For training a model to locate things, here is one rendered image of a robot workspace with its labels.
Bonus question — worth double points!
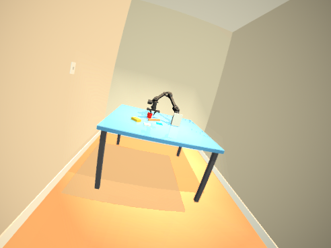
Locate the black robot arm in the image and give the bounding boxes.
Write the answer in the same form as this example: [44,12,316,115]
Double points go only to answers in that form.
[147,91,180,114]

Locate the yellow block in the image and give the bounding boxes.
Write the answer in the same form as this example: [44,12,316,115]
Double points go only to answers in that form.
[131,117,141,122]

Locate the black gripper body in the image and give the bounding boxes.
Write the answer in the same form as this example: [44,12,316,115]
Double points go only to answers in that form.
[147,105,160,113]

